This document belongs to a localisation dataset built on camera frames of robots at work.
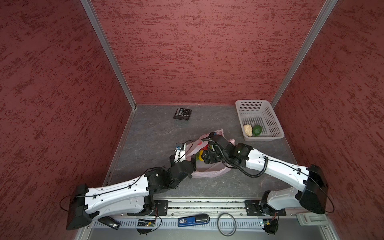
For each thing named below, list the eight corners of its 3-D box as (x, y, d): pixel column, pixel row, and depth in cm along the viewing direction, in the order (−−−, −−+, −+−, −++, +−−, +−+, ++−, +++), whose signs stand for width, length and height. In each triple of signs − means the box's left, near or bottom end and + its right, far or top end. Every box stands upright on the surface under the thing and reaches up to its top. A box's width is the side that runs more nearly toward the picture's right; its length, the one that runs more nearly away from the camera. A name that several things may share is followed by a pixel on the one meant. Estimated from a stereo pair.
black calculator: (173, 118, 115) (173, 116, 113) (177, 109, 121) (177, 107, 120) (188, 120, 114) (188, 118, 112) (191, 111, 120) (191, 109, 118)
